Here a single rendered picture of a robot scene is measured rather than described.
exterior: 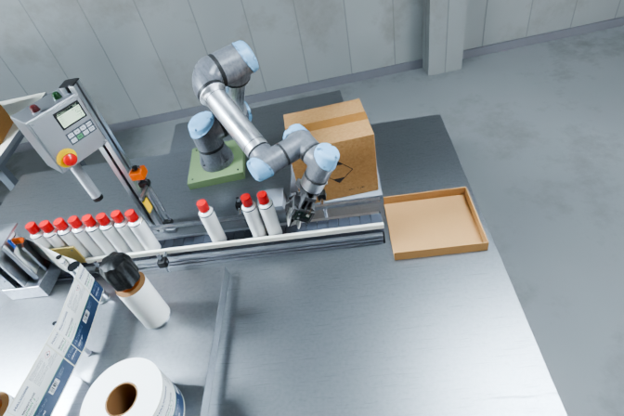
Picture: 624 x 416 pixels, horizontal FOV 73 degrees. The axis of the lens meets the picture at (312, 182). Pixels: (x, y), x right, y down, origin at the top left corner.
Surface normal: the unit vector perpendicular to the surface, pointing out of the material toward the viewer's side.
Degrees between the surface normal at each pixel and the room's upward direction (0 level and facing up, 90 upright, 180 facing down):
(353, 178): 90
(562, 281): 0
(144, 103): 90
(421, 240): 0
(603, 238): 0
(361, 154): 90
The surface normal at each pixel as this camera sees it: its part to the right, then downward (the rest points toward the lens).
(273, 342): -0.17, -0.72
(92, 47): 0.11, 0.66
